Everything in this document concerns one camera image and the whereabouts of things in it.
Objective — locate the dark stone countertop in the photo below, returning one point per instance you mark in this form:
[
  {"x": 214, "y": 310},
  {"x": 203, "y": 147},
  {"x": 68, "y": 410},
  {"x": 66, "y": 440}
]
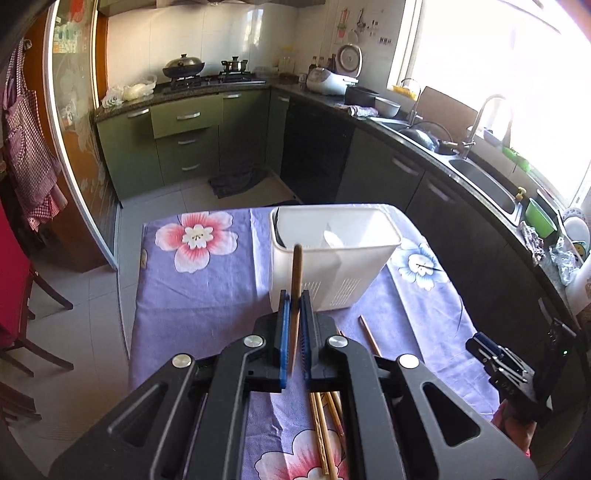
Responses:
[{"x": 295, "y": 87}]

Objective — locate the black wok with lid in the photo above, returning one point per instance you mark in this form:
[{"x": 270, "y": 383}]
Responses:
[{"x": 183, "y": 64}]

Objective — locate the crumpled shiny bag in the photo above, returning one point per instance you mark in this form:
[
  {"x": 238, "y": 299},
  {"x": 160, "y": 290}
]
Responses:
[{"x": 564, "y": 261}]

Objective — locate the white rice cooker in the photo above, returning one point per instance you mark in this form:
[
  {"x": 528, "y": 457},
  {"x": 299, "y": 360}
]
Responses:
[{"x": 325, "y": 82}]

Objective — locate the crumpled counter cloth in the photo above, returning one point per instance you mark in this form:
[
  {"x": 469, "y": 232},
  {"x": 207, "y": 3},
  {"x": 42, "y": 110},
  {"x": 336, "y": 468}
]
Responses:
[{"x": 358, "y": 110}]

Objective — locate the checked apron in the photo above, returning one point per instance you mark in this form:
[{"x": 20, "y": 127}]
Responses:
[{"x": 27, "y": 152}]

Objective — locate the person's right forearm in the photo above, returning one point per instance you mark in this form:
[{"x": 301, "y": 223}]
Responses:
[{"x": 521, "y": 436}]

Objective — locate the yellow sponge holder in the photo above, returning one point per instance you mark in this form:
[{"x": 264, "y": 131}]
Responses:
[{"x": 405, "y": 91}]

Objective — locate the blue windowsill box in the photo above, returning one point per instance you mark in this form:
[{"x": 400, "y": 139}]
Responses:
[{"x": 490, "y": 137}]

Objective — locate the black pan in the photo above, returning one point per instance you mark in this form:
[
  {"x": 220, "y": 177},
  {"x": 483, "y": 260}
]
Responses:
[{"x": 422, "y": 138}]

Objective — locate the red covered wooden chair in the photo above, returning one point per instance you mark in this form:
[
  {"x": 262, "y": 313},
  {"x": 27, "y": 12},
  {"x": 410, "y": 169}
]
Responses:
[{"x": 14, "y": 277}]

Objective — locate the white plastic bottle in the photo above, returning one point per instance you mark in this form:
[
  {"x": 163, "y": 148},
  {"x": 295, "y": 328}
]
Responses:
[{"x": 579, "y": 290}]

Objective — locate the patterned plastic bag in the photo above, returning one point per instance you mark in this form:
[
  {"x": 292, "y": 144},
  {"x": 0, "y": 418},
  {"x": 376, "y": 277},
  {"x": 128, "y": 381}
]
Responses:
[{"x": 111, "y": 98}]

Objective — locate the patterned dish rag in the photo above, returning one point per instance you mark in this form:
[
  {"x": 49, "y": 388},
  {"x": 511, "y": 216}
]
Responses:
[{"x": 532, "y": 242}]

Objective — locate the dark sauce bottle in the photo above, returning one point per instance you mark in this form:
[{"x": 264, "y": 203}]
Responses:
[{"x": 331, "y": 62}]

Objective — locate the wooden chopstick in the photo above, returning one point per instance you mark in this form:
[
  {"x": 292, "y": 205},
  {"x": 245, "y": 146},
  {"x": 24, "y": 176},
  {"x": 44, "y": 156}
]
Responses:
[
  {"x": 336, "y": 415},
  {"x": 371, "y": 337},
  {"x": 327, "y": 429},
  {"x": 295, "y": 277},
  {"x": 318, "y": 438}
]

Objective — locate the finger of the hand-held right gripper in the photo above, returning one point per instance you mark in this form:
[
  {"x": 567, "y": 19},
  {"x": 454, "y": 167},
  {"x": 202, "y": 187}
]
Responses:
[
  {"x": 488, "y": 340},
  {"x": 475, "y": 350}
]

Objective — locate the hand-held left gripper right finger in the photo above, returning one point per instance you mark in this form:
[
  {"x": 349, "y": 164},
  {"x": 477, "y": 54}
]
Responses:
[{"x": 305, "y": 341}]

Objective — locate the glass sliding door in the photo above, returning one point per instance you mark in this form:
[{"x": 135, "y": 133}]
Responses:
[{"x": 78, "y": 138}]

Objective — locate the white plate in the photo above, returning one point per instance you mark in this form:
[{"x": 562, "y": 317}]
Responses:
[{"x": 577, "y": 230}]

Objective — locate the green base cabinet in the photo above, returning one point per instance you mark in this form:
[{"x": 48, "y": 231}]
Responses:
[{"x": 129, "y": 152}]

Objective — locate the white plastic bag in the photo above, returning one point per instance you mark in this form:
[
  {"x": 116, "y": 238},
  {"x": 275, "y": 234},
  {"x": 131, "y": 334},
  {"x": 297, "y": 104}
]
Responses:
[{"x": 136, "y": 88}]

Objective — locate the green drawer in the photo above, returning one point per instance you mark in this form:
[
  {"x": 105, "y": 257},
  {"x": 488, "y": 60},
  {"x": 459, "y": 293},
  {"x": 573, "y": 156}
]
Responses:
[{"x": 184, "y": 117}]

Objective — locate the tall steel faucet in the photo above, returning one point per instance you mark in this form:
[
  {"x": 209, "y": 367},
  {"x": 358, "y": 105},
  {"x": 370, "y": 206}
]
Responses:
[{"x": 480, "y": 110}]

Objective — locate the dark base cabinet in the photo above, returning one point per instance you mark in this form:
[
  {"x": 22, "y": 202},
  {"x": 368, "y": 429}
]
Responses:
[{"x": 314, "y": 147}]

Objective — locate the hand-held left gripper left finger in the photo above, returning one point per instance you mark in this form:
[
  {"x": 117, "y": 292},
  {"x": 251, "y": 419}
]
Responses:
[{"x": 284, "y": 341}]

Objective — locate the wooden cutting board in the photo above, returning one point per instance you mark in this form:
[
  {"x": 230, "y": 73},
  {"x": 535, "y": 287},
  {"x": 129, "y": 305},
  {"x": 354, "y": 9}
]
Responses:
[{"x": 445, "y": 110}]

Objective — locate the kitchen window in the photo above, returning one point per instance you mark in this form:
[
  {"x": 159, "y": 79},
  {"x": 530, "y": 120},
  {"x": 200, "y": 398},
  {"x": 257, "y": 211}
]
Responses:
[{"x": 485, "y": 46}]

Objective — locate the white plastic utensil holder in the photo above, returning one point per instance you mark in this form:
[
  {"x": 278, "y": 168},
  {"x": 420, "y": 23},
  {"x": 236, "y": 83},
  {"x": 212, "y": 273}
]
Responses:
[{"x": 323, "y": 277}]

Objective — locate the black cooking pot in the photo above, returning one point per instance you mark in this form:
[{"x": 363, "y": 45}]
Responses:
[{"x": 360, "y": 96}]

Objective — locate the clear plastic jar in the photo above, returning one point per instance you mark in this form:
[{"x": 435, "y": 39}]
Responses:
[{"x": 286, "y": 60}]

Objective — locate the gas stove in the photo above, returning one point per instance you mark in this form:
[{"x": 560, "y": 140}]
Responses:
[{"x": 217, "y": 81}]

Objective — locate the dark floor rag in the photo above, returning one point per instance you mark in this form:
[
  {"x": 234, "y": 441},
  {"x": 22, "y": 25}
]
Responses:
[{"x": 238, "y": 182}]

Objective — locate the green windowsill box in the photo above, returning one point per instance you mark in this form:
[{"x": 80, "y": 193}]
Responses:
[{"x": 516, "y": 159}]

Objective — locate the small steel faucet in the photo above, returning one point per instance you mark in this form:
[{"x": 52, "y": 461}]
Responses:
[{"x": 412, "y": 108}]

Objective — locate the white bowl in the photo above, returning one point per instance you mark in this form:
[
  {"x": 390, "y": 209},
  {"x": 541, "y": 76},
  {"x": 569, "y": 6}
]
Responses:
[{"x": 388, "y": 107}]

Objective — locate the steel double sink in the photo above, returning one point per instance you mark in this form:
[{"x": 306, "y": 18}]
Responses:
[{"x": 480, "y": 180}]

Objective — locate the steel pot with lid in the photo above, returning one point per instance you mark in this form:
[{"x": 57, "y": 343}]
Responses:
[{"x": 234, "y": 65}]

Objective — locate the green plastic basin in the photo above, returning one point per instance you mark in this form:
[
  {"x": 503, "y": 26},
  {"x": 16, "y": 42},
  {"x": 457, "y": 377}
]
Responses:
[{"x": 540, "y": 219}]

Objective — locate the hanging wall decor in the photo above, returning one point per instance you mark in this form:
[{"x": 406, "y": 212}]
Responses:
[{"x": 358, "y": 25}]

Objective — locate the purple floral tablecloth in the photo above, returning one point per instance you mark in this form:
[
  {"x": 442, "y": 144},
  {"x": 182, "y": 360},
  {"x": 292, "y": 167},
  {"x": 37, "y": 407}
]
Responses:
[{"x": 207, "y": 300}]

